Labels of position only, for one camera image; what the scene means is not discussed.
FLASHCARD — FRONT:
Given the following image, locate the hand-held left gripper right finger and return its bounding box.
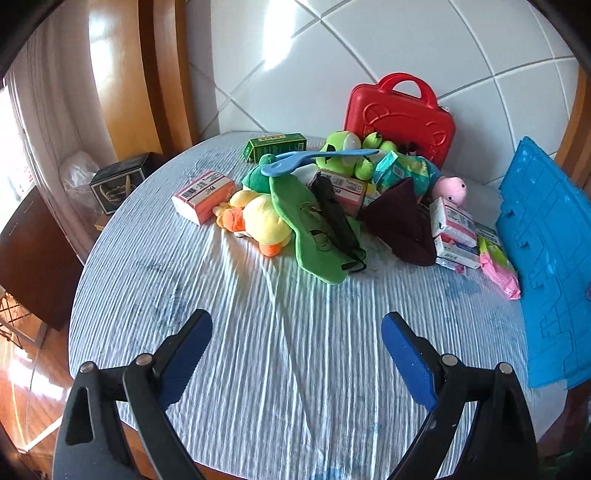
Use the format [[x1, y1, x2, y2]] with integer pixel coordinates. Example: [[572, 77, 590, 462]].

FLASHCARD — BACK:
[[381, 311, 539, 480]]

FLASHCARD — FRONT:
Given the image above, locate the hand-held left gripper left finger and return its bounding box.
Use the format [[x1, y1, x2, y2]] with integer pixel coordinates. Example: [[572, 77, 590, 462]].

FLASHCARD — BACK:
[[53, 308, 214, 480]]

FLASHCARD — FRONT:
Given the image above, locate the pink and green packet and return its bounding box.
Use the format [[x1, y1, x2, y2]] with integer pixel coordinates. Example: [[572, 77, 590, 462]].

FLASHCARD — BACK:
[[478, 235, 522, 301]]

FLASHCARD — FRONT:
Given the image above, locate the pink tissue pack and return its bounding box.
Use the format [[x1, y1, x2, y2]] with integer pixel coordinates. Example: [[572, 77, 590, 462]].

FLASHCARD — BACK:
[[172, 170, 237, 226], [429, 198, 478, 247], [307, 170, 370, 217]]

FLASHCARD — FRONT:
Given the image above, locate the blue plastic crate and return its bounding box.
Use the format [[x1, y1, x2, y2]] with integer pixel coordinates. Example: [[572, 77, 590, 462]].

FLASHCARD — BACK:
[[495, 137, 591, 389]]

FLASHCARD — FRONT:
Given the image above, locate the striped grey bed sheet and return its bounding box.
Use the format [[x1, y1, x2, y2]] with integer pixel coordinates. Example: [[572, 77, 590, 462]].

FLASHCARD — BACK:
[[68, 130, 573, 480]]

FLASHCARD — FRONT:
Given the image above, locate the white and blue box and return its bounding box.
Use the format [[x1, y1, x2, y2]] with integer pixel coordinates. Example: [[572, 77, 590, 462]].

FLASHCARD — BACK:
[[434, 233, 481, 270]]

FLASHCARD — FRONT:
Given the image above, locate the dark brown cloth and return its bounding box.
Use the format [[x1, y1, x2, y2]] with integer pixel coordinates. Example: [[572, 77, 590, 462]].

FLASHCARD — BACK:
[[359, 178, 437, 267]]

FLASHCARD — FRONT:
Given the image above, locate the yellow duck plush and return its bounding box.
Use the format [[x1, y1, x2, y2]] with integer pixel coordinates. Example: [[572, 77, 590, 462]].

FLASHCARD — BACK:
[[213, 190, 293, 257]]

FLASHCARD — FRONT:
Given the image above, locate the black folded umbrella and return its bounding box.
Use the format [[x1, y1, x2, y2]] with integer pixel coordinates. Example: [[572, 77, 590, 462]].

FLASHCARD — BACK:
[[308, 174, 368, 273]]

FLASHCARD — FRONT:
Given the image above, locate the pink pig plush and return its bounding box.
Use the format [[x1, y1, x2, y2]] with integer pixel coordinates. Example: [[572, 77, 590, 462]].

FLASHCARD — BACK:
[[416, 157, 469, 206]]

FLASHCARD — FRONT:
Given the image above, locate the dark wooden cabinet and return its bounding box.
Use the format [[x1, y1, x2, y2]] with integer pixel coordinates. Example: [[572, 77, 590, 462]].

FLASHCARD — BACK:
[[0, 187, 84, 332]]

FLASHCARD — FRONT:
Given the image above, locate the black box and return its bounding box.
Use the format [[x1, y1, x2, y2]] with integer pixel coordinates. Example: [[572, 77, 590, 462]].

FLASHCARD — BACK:
[[89, 152, 153, 216]]

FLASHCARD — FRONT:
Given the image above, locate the teal wet wipes pack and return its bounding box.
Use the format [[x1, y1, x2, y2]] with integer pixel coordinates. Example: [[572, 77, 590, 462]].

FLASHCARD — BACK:
[[372, 151, 444, 199]]

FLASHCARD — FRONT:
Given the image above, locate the blue plastic spoon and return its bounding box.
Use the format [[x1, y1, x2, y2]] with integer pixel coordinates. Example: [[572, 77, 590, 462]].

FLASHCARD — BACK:
[[261, 148, 380, 177]]

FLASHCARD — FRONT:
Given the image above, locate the green frog plush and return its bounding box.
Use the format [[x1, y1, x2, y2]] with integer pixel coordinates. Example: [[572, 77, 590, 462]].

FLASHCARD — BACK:
[[315, 131, 399, 181]]

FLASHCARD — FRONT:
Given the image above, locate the clear plastic bag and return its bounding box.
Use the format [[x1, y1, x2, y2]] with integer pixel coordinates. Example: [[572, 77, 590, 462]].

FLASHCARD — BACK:
[[59, 150, 100, 204]]

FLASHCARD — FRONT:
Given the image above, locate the green cardboard box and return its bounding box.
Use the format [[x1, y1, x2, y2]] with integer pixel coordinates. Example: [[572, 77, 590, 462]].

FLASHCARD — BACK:
[[243, 133, 308, 164]]

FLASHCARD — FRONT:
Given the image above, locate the red plastic carry case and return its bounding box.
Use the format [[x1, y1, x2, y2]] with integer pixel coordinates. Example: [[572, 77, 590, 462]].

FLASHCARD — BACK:
[[343, 72, 457, 171]]

